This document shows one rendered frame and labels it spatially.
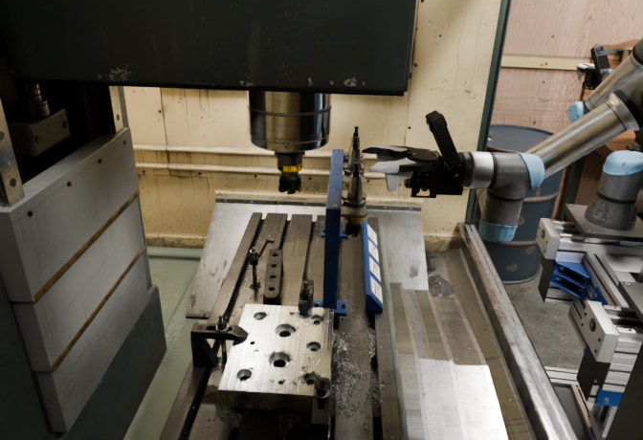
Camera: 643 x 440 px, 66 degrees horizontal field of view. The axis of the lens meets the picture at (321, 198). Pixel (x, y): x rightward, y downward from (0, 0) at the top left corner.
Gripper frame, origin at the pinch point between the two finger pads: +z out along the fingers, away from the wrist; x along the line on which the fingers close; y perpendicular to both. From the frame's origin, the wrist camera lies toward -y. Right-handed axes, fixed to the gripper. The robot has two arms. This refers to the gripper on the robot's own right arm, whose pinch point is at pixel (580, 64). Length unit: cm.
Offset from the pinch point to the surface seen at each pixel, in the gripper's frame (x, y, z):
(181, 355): -167, 62, -64
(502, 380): -68, 70, -88
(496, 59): -40.9, -9.2, -12.6
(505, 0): -38.2, -29.5, -12.6
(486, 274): -58, 58, -51
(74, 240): -166, -4, -103
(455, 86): -55, -1, -10
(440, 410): -92, 60, -103
